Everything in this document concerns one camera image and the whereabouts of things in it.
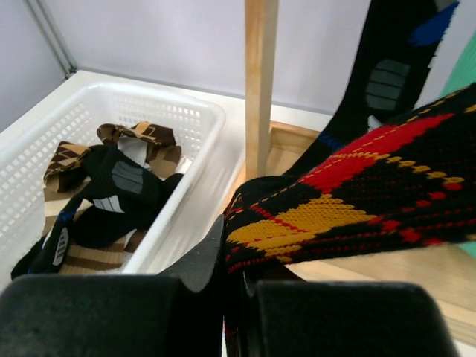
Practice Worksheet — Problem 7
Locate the brown argyle sock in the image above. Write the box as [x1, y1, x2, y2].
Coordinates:
[43, 121, 182, 193]

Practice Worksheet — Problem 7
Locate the left mint green sock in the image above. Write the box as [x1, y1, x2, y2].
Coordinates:
[441, 33, 476, 96]

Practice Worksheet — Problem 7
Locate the brown striped sock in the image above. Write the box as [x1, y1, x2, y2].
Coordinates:
[40, 144, 194, 274]

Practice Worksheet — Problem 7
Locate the white plastic basket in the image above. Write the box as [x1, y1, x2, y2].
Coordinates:
[1, 82, 225, 284]

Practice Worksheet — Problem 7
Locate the black sport sock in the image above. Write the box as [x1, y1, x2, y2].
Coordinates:
[10, 157, 183, 279]
[285, 0, 459, 177]

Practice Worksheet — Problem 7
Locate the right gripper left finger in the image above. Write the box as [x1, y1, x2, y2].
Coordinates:
[1, 217, 224, 356]

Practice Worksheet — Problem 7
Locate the red yellow argyle sock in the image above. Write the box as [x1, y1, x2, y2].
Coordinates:
[222, 81, 476, 357]

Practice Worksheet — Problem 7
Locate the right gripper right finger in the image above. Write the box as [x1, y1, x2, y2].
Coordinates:
[239, 267, 458, 356]

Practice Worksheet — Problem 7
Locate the wooden rack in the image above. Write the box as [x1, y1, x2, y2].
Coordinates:
[222, 0, 476, 343]

